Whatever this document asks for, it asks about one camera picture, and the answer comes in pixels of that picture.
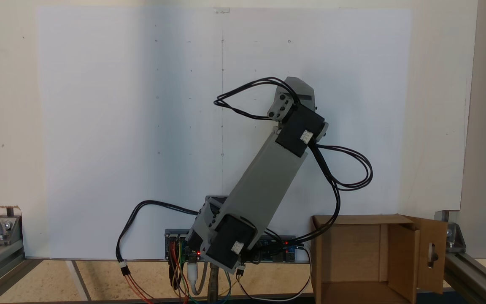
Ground large white paper sheet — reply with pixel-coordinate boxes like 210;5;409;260
36;6;412;259

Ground red and orange wires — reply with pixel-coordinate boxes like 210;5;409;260
123;272;156;304

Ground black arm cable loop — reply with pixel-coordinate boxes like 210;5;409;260
268;143;373;246

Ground metal corner bracket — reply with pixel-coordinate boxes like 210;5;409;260
435;210;466;254
0;214;22;246

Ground brown cardboard box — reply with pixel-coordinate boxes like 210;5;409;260
310;214;448;304

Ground blue board with red LED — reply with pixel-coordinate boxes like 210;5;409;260
247;235;298;263

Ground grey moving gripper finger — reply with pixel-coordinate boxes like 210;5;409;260
267;94;296;123

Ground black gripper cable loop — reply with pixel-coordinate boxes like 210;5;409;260
214;77;302;121

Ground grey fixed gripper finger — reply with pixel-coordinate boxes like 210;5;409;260
284;77;314;95

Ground black cable with white connector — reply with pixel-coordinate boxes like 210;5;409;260
116;200;199;276

